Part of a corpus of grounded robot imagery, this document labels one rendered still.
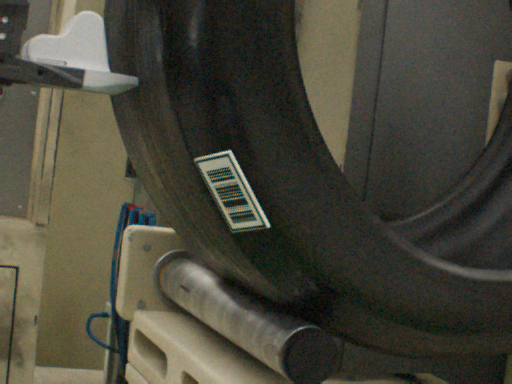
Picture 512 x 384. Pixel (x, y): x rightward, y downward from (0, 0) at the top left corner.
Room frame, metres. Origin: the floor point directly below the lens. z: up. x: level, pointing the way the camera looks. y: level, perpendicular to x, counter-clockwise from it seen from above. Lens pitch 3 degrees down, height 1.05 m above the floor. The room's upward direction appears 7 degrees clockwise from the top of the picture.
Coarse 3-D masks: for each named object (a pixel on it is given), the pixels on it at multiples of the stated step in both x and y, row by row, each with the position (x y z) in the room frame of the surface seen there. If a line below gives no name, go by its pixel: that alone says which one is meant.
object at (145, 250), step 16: (128, 240) 1.04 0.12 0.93; (144, 240) 1.05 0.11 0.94; (160, 240) 1.05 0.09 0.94; (176, 240) 1.06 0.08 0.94; (128, 256) 1.04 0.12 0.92; (144, 256) 1.05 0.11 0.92; (160, 256) 1.05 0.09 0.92; (176, 256) 1.05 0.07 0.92; (192, 256) 1.06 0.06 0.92; (128, 272) 1.04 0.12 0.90; (144, 272) 1.05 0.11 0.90; (160, 272) 1.05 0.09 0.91; (128, 288) 1.04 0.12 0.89; (144, 288) 1.05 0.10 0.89; (160, 288) 1.05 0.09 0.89; (128, 304) 1.04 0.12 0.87; (144, 304) 1.04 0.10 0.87; (160, 304) 1.05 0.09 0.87; (176, 304) 1.06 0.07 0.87; (128, 320) 1.05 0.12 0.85
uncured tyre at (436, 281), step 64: (128, 0) 0.80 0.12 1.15; (192, 0) 0.71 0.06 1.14; (256, 0) 0.70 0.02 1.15; (128, 64) 0.81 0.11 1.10; (192, 64) 0.72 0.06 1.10; (256, 64) 0.71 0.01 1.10; (128, 128) 0.86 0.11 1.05; (192, 128) 0.73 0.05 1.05; (256, 128) 0.71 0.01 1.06; (192, 192) 0.76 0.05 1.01; (256, 192) 0.72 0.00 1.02; (320, 192) 0.73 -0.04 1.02; (448, 192) 1.10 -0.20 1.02; (256, 256) 0.75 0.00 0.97; (320, 256) 0.73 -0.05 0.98; (384, 256) 0.75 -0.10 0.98; (448, 256) 1.06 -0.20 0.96; (320, 320) 0.78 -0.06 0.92; (384, 320) 0.77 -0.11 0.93; (448, 320) 0.77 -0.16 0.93
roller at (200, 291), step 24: (168, 264) 1.05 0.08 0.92; (192, 264) 1.02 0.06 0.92; (168, 288) 1.02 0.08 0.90; (192, 288) 0.95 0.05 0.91; (216, 288) 0.91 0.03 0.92; (240, 288) 0.89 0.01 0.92; (192, 312) 0.95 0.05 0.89; (216, 312) 0.88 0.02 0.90; (240, 312) 0.83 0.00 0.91; (264, 312) 0.80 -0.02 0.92; (288, 312) 0.80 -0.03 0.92; (240, 336) 0.82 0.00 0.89; (264, 336) 0.77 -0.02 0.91; (288, 336) 0.74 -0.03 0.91; (312, 336) 0.74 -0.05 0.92; (264, 360) 0.77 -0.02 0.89; (288, 360) 0.73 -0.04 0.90; (312, 360) 0.74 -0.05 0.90; (336, 360) 0.75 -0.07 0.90
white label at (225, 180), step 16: (208, 160) 0.72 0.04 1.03; (224, 160) 0.71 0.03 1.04; (208, 176) 0.73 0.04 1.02; (224, 176) 0.72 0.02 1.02; (240, 176) 0.70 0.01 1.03; (224, 192) 0.72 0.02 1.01; (240, 192) 0.71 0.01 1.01; (224, 208) 0.73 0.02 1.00; (240, 208) 0.72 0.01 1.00; (256, 208) 0.71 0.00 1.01; (240, 224) 0.73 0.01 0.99; (256, 224) 0.72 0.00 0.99
